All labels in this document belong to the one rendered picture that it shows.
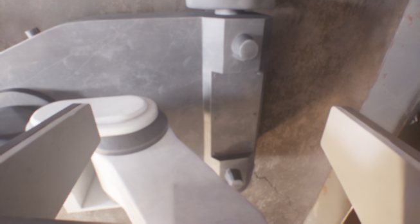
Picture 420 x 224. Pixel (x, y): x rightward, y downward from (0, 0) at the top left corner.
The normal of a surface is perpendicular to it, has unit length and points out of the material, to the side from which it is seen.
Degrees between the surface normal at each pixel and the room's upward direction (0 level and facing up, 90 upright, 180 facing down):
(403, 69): 90
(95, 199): 90
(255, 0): 12
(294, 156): 0
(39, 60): 0
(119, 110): 90
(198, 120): 0
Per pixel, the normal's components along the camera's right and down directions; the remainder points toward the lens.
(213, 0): -0.35, 0.47
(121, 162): 0.00, -0.88
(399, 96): -0.98, 0.00
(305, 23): 0.18, 0.47
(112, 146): 0.04, -0.28
